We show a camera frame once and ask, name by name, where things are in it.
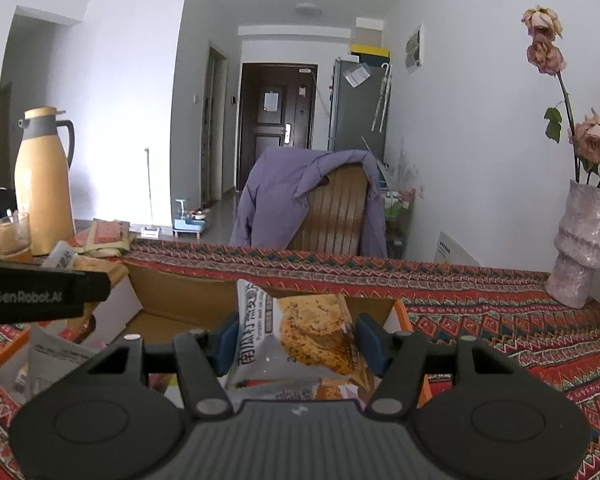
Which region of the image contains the grey fridge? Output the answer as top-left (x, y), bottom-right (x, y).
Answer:
top-left (327, 57), bottom-right (394, 157)

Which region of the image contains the pink textured vase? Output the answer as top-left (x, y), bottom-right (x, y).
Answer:
top-left (545, 180), bottom-right (600, 310)

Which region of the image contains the bunch of dried roses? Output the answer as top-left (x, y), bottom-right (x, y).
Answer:
top-left (520, 5), bottom-right (600, 197)

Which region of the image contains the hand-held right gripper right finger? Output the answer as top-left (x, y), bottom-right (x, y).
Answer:
top-left (355, 314), bottom-right (511, 419)

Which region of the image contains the white mop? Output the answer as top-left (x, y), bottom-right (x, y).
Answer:
top-left (141, 147), bottom-right (162, 240)

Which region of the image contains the white cracker snack packet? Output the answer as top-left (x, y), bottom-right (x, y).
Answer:
top-left (42, 240), bottom-right (129, 281)
top-left (225, 280), bottom-right (377, 397)

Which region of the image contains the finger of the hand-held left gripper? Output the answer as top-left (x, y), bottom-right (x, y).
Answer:
top-left (76, 270), bottom-right (114, 307)

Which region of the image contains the yellow thermos jug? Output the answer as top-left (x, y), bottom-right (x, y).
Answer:
top-left (14, 106), bottom-right (77, 257)

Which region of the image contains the white paper board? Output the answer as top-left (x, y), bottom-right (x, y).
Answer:
top-left (435, 231), bottom-right (484, 266)

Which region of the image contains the yellow and black box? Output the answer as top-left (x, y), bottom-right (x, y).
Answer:
top-left (351, 43), bottom-right (391, 60)

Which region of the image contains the white wall panel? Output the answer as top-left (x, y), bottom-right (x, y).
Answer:
top-left (404, 23), bottom-right (425, 74)

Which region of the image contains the interior door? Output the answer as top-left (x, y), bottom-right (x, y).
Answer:
top-left (202, 42), bottom-right (229, 206)

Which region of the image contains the small blue stool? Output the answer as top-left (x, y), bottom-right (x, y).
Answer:
top-left (172, 199), bottom-right (209, 241)

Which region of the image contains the wooden chair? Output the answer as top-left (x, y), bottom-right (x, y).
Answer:
top-left (285, 162), bottom-right (372, 257)

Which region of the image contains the glass cup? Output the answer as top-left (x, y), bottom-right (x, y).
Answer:
top-left (0, 212), bottom-right (31, 256)

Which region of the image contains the purple jacket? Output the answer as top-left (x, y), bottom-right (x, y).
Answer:
top-left (229, 147), bottom-right (389, 260)

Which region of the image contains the dark brown entrance door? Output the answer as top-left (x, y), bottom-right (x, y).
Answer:
top-left (236, 62), bottom-right (319, 194)

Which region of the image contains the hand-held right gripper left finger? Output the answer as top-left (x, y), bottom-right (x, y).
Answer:
top-left (87, 317), bottom-right (242, 419)

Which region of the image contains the white umbrella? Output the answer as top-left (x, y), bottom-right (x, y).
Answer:
top-left (371, 62), bottom-right (394, 134)

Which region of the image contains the pile of snack packets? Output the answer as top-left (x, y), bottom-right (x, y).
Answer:
top-left (10, 324), bottom-right (381, 411)

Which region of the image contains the folded cloth stack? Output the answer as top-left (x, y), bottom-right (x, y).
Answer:
top-left (75, 219), bottom-right (132, 256)

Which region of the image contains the small storage rack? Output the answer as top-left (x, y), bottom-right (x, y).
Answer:
top-left (380, 180), bottom-right (417, 259)

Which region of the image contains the red cardboard box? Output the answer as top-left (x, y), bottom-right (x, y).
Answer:
top-left (0, 255), bottom-right (417, 411)

